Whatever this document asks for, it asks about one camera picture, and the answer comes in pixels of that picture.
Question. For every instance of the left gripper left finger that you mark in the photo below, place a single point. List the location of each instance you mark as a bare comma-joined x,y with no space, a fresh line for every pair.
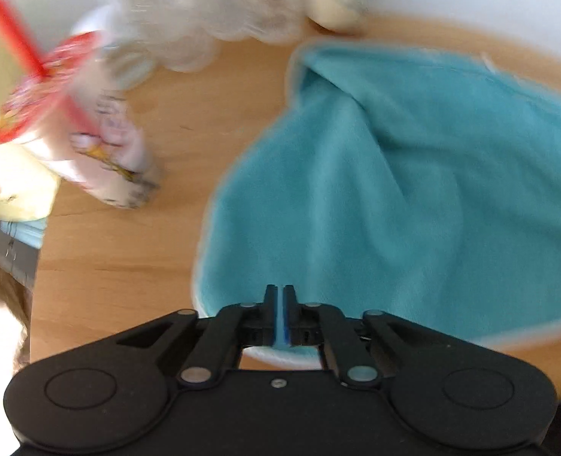
268,315

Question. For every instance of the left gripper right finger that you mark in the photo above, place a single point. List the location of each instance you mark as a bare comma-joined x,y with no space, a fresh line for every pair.
291,316

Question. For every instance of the teal microfiber towel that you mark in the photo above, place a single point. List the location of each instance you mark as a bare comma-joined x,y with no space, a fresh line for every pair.
420,183

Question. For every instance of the bubble tea cup red straw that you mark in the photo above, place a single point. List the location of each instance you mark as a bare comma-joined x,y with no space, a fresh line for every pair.
69,115

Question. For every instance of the clear water bottle red label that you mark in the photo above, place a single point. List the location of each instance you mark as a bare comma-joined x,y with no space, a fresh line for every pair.
242,4

